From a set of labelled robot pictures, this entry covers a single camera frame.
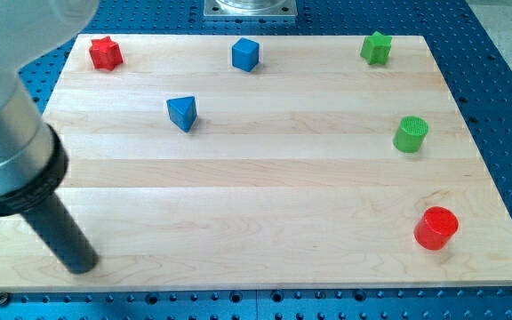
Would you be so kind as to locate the light wooden board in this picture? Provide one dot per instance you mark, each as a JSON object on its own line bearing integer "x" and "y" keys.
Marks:
{"x": 288, "y": 177}

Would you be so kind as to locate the red cylinder block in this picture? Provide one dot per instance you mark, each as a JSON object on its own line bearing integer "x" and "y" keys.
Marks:
{"x": 435, "y": 228}

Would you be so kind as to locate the green star block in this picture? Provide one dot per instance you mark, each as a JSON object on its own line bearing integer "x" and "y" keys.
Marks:
{"x": 376, "y": 48}

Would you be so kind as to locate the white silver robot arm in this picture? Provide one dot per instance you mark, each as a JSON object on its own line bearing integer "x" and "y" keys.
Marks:
{"x": 33, "y": 161}

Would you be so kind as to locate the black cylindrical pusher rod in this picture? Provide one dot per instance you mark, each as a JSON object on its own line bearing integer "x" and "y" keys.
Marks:
{"x": 55, "y": 226}

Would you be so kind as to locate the blue cube block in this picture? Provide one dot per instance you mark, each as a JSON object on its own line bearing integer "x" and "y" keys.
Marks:
{"x": 245, "y": 54}

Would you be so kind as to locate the red star block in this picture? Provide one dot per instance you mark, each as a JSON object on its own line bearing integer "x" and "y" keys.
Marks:
{"x": 105, "y": 53}

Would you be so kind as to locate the blue triangular prism block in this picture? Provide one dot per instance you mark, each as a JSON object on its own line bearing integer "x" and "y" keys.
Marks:
{"x": 182, "y": 112}

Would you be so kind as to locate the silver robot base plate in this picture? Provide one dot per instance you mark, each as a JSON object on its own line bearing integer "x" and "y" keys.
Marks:
{"x": 249, "y": 8}

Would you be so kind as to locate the black flange collar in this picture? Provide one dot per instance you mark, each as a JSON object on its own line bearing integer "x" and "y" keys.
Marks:
{"x": 40, "y": 187}

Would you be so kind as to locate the green cylinder block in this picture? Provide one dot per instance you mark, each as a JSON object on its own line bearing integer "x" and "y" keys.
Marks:
{"x": 410, "y": 134}

